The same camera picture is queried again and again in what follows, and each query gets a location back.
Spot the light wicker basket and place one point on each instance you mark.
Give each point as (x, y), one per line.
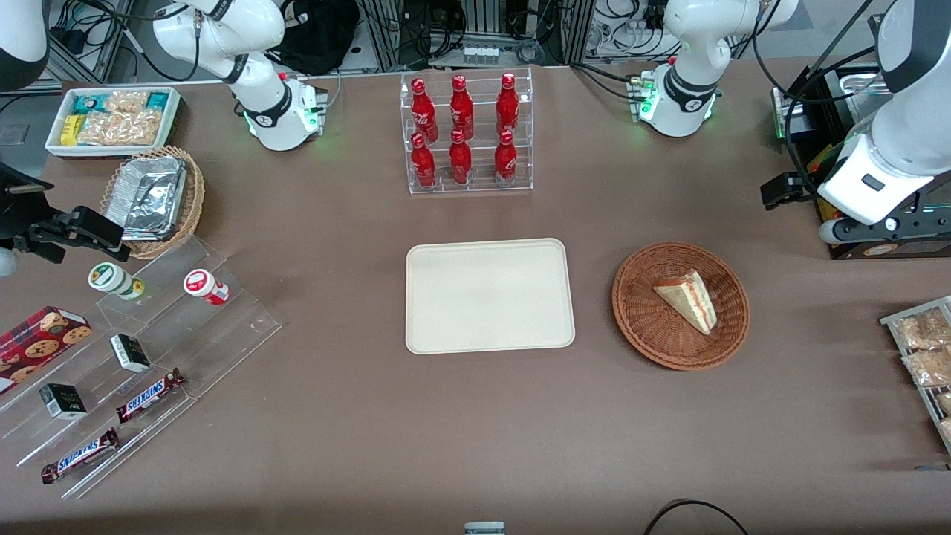
(195, 193)

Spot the silver foil tray stack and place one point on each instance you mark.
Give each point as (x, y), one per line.
(145, 197)

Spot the red cookie box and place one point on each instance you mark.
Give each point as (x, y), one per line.
(37, 342)

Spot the red cola bottle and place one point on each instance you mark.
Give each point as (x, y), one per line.
(507, 108)
(505, 160)
(423, 165)
(460, 162)
(425, 111)
(461, 111)

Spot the tray of packaged snacks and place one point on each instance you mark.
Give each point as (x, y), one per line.
(891, 321)

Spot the clear acrylic stepped shelf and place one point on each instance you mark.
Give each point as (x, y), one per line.
(223, 334)

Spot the clear rice cracker bag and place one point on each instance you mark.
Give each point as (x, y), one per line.
(126, 100)

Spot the clear acrylic bottle rack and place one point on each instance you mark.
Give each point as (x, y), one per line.
(475, 187)

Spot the triangle sandwich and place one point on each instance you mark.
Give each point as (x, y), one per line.
(691, 301)

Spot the clear bag of crackers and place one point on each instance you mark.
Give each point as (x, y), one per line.
(932, 368)
(945, 403)
(925, 331)

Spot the teal snack packet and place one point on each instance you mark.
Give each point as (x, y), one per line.
(88, 102)

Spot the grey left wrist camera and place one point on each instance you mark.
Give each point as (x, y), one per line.
(832, 231)

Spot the cream plastic tray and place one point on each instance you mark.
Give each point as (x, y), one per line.
(490, 297)

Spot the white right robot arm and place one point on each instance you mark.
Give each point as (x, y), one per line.
(223, 37)

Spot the red and white bottle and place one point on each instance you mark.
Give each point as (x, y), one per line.
(204, 286)

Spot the small grey device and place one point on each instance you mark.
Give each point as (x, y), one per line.
(484, 528)

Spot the green and white bottle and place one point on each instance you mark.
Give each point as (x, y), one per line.
(111, 279)

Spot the large clear cracker bag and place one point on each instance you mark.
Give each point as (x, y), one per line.
(119, 128)

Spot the white plastic snack bin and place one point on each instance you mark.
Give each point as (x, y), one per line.
(52, 145)

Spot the small black box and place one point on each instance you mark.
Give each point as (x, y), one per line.
(63, 401)
(130, 353)

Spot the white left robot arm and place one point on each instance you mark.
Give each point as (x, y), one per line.
(691, 44)

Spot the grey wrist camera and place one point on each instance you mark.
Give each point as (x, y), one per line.
(6, 262)
(832, 231)

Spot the white power strip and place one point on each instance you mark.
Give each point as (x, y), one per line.
(479, 53)

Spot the yellow snack packet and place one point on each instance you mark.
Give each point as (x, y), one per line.
(70, 130)

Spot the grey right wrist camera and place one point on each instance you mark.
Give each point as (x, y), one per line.
(6, 262)

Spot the brown round wicker basket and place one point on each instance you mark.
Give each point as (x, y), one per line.
(646, 327)

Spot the black fabric bag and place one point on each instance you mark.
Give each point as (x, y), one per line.
(319, 33)

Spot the silver metal container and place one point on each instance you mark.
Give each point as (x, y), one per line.
(854, 78)

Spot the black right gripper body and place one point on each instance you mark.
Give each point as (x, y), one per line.
(16, 212)

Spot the colourful snack packet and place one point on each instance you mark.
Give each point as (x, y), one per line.
(823, 160)

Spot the Snickers chocolate bar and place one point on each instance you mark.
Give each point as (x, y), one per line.
(78, 456)
(148, 395)

